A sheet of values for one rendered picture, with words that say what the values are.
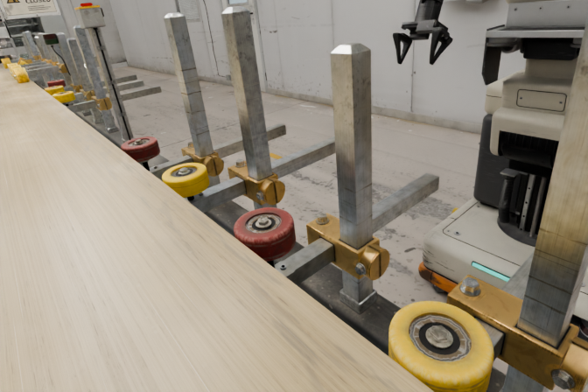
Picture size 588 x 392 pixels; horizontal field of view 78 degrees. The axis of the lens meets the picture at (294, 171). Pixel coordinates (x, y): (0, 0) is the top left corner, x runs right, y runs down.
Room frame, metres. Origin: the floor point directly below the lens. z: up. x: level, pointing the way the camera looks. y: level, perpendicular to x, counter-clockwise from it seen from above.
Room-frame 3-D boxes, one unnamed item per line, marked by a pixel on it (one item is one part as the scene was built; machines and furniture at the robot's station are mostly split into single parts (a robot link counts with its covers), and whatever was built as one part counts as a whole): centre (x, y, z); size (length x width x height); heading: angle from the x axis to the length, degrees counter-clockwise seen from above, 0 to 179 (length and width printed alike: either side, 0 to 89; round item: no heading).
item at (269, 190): (0.67, 0.08, 0.83); 0.14 x 0.06 x 0.05; 37
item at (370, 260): (0.47, -0.07, 0.80); 0.14 x 0.06 x 0.05; 37
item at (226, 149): (0.92, 0.19, 0.82); 0.43 x 0.03 x 0.04; 127
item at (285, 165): (0.72, 0.04, 0.83); 0.43 x 0.03 x 0.04; 127
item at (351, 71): (0.45, -0.08, 0.87); 0.04 x 0.04 x 0.48; 37
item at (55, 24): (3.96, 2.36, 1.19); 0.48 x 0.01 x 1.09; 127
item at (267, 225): (0.40, 0.05, 0.85); 0.08 x 0.08 x 0.11
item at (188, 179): (0.60, 0.20, 0.85); 0.08 x 0.08 x 0.11
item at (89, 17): (1.44, 0.67, 1.18); 0.07 x 0.07 x 0.08; 37
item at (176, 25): (0.85, 0.22, 0.93); 0.04 x 0.04 x 0.48; 37
